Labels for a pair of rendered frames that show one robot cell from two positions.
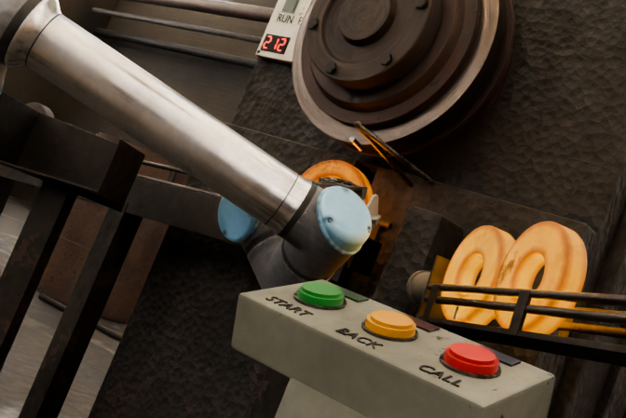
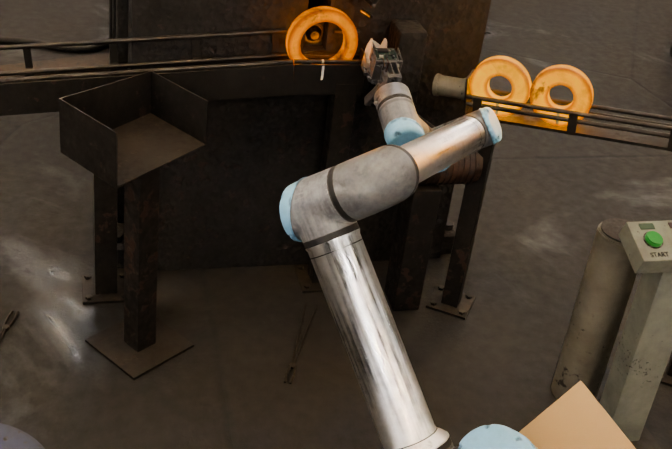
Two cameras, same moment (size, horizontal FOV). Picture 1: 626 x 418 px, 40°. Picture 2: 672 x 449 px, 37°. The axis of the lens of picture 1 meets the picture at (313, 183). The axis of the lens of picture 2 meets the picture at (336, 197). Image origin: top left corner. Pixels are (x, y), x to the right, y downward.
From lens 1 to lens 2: 2.25 m
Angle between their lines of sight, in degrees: 65
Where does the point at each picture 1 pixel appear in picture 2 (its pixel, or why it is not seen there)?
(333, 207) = (494, 128)
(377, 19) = not seen: outside the picture
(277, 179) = (477, 137)
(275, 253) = not seen: hidden behind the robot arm
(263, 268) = not seen: hidden behind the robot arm
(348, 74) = not seen: outside the picture
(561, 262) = (587, 94)
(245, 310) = (646, 264)
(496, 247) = (522, 76)
